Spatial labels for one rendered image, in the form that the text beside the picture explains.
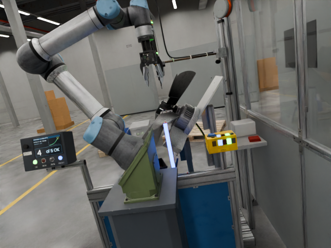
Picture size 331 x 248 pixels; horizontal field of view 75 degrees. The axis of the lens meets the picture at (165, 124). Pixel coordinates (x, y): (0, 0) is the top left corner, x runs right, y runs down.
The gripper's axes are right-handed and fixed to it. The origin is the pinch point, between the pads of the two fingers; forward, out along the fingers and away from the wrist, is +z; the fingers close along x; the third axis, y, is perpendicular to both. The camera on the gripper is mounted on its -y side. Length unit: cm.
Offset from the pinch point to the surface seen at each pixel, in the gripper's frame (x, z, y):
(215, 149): 25, 43, -10
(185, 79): 18, 4, -53
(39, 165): -73, 33, -7
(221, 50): 52, -12, -82
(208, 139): 22.3, 36.0, -9.6
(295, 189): 71, 79, -16
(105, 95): -355, 59, -1036
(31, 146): -77, 23, -10
